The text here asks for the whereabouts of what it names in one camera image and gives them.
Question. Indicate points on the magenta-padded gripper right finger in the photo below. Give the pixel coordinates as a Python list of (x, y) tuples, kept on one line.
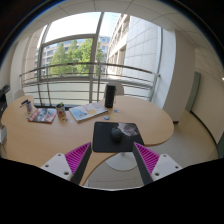
[(165, 165)]

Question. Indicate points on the black computer mouse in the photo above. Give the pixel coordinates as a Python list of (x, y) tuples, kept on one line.
[(116, 135)]

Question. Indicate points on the black drink bottle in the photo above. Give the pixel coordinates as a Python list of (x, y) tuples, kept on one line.
[(110, 96)]

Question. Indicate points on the metal window railing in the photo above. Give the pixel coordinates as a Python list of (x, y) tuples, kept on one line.
[(83, 64)]

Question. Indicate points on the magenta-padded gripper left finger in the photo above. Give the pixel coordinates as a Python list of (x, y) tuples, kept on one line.
[(58, 165)]

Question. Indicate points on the blue white hexagonal sticker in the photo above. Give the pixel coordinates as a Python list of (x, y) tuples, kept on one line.
[(106, 117)]

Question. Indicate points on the round white table base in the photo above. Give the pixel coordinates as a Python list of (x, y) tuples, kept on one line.
[(121, 162)]

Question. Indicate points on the round yellow sticker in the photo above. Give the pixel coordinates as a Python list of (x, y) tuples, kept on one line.
[(114, 115)]

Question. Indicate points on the white blue printed cup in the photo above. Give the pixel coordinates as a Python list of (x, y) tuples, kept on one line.
[(29, 106)]

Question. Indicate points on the open light blue book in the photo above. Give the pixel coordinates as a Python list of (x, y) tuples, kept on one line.
[(87, 111)]

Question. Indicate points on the black printed mouse pad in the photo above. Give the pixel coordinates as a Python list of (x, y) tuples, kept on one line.
[(101, 140)]

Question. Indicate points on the grey-green door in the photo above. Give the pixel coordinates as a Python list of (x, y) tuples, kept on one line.
[(193, 91)]

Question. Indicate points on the dark blue pen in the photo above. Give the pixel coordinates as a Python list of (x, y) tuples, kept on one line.
[(24, 102)]

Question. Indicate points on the white red printed cup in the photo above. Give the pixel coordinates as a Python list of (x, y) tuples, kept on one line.
[(60, 110)]

